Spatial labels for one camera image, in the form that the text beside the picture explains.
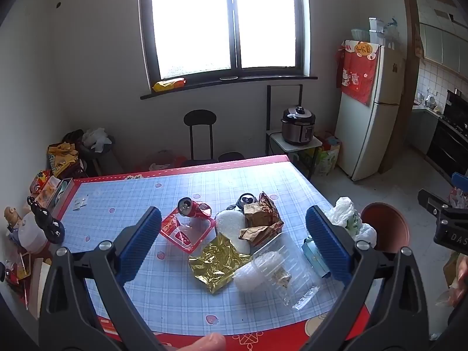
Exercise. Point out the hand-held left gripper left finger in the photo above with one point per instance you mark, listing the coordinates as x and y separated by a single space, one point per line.
140 241

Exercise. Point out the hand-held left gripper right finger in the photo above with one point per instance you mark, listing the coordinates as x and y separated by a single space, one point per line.
327 241

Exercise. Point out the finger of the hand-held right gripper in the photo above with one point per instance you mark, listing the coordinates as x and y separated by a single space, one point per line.
429 199
460 181

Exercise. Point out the pink plastic bin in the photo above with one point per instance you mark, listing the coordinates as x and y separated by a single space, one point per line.
387 223

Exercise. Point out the brown printed paper bag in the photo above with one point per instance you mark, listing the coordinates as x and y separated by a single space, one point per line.
268 208

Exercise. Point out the gold foil wrapper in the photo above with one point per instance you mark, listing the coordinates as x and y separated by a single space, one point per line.
215 263

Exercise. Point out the person's right hand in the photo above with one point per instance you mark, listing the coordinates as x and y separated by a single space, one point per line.
462 281

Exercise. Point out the person's left hand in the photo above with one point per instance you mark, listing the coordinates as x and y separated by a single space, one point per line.
204 343

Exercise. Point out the teal cardboard box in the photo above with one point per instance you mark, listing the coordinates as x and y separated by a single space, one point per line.
310 255

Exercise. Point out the white plastic bag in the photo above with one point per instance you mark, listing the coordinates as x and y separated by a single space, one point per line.
343 212

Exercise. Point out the black oven stove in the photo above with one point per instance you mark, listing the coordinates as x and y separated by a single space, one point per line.
446 146

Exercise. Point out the red plastic tray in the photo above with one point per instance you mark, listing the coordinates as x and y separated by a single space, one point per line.
179 236

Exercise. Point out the blue plaid tablecloth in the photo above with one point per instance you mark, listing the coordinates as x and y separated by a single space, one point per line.
120 197

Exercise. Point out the clear plastic container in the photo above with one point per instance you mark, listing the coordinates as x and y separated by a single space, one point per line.
298 283

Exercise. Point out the crushed red can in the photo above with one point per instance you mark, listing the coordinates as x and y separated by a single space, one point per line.
197 210

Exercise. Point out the small white paper scrap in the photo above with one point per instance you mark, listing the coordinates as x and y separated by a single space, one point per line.
79 204

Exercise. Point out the clear crumpled plastic cup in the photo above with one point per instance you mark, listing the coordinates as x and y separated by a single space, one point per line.
252 274

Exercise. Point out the colourful shopping bag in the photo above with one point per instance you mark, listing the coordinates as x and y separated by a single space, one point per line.
325 155

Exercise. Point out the white refrigerator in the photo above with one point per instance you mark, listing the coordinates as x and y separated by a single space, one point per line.
369 135

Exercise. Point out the white foam bowl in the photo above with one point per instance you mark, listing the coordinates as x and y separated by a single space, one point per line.
230 225

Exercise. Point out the crushed dark can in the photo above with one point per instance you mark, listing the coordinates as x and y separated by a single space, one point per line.
245 201

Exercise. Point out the small white table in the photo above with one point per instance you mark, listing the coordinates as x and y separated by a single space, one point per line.
283 143

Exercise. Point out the dark bin with white bag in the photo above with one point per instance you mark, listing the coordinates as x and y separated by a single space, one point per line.
97 142

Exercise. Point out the yellow snack bag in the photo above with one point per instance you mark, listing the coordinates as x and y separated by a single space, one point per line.
62 159

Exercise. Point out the red snack bag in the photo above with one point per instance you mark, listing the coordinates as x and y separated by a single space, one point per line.
39 182

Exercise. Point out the steel pressure cooker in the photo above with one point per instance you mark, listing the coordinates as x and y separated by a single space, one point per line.
298 126

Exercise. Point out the black round stool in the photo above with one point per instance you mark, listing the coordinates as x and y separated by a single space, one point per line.
231 156
200 119

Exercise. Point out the small doll figure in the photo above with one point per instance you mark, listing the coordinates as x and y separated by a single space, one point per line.
12 217

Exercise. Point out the upper kitchen cabinets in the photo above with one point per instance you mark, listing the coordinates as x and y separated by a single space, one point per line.
442 44

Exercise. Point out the red printed cloth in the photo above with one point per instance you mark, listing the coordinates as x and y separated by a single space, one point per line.
356 76

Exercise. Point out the yellow packet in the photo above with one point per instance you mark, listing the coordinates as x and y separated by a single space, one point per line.
169 85

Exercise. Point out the clear plastic storage containers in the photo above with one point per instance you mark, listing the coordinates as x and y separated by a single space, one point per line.
376 31

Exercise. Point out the dark window sill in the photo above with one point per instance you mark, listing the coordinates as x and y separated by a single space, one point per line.
256 81

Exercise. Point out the window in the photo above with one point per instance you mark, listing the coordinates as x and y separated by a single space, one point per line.
226 22

